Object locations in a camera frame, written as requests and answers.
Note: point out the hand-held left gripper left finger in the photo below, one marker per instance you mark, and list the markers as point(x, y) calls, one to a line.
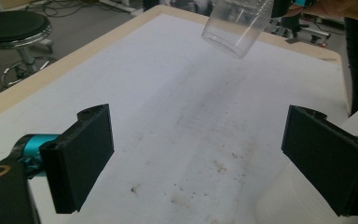
point(80, 155)

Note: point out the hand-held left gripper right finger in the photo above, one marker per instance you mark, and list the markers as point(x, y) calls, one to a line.
point(326, 158)

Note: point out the single clear cup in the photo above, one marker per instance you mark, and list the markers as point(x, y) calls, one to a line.
point(236, 25)

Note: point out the light wooden table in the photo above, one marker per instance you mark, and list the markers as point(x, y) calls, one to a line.
point(59, 65)

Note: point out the white foam mat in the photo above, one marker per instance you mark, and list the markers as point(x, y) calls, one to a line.
point(167, 109)

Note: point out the black round stool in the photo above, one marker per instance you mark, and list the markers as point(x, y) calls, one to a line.
point(12, 28)

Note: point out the black metal frame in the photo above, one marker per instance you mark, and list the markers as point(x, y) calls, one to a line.
point(292, 22)

